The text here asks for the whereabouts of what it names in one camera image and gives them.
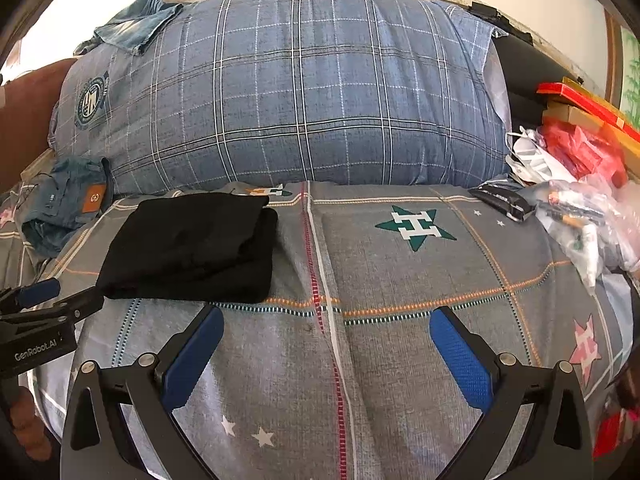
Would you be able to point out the black packet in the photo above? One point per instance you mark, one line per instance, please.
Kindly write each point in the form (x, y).
(500, 201)

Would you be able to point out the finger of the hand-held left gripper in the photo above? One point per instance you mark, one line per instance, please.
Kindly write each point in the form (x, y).
(42, 291)
(75, 310)

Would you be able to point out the denim jeans with leather patch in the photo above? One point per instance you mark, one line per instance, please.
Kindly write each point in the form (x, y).
(65, 200)

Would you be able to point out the light denim garment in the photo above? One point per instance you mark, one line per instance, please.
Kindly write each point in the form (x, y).
(135, 25)

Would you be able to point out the black cushion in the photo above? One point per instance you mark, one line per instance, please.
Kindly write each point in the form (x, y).
(522, 75)

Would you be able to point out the clear plastic bag of items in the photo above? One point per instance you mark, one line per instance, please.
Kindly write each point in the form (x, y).
(590, 220)

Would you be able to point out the person's left hand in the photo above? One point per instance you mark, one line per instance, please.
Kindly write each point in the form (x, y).
(30, 420)

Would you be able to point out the long red box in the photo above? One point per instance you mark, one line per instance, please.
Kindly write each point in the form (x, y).
(590, 102)

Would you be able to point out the brown cushion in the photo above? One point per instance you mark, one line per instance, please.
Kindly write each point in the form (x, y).
(30, 115)

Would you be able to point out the white plastic bag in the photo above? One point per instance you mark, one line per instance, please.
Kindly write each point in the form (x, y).
(537, 157)

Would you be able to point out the red plastic bag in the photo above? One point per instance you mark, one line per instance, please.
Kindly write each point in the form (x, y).
(582, 147)

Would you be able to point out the grey star print bedsheet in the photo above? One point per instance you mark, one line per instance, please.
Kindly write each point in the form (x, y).
(425, 285)

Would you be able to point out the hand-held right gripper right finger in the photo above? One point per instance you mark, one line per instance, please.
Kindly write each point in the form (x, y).
(460, 360)

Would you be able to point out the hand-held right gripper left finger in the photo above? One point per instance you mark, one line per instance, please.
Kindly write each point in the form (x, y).
(195, 355)

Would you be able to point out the blue plaid quilt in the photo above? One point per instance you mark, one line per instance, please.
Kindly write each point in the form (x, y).
(300, 100)

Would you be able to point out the green framed wall picture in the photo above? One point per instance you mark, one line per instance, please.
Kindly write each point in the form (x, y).
(627, 65)

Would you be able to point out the black pants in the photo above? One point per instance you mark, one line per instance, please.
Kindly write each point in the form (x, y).
(190, 245)

